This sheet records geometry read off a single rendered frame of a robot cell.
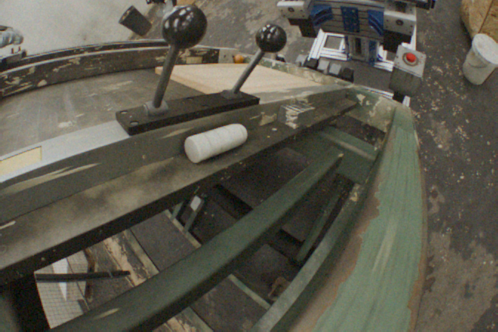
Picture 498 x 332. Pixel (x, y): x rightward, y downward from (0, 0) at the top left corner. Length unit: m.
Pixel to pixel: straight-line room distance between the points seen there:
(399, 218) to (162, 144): 0.23
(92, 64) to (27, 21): 5.00
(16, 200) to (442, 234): 1.89
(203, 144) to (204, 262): 0.12
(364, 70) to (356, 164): 1.28
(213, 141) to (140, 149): 0.08
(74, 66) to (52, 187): 0.56
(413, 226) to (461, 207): 1.68
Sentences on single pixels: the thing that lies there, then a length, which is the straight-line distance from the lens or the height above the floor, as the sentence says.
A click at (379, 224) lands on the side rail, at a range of 0.15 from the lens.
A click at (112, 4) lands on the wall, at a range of 5.98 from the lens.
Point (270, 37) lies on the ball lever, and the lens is 0.25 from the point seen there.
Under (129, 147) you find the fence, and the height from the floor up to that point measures 1.50.
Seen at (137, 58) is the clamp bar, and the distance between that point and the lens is 0.79.
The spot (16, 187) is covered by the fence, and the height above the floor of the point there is 1.59.
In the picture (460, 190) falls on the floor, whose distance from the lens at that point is 1.85.
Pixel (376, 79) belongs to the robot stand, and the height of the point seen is 0.21.
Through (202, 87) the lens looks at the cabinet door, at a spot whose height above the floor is 1.29.
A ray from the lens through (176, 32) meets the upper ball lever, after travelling 0.16.
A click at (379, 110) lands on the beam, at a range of 0.80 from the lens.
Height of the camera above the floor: 1.60
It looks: 59 degrees down
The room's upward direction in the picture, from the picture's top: 59 degrees counter-clockwise
